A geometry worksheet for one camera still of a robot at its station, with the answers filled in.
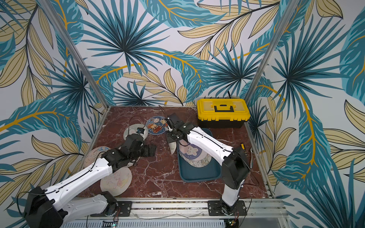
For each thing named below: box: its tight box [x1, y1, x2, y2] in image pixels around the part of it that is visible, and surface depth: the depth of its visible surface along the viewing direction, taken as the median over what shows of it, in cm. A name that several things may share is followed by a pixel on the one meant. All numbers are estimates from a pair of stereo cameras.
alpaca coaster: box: [168, 141, 177, 155], surface depth 83 cm
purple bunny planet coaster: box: [178, 139, 208, 162], surface depth 92 cm
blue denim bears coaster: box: [145, 115, 169, 135], surface depth 110 cm
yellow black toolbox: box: [196, 98, 251, 129], surface depth 97 cm
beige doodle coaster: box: [83, 146, 111, 169], surface depth 94 cm
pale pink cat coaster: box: [99, 166, 133, 198], surface depth 83 cm
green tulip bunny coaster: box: [178, 151, 212, 168], surface depth 92 cm
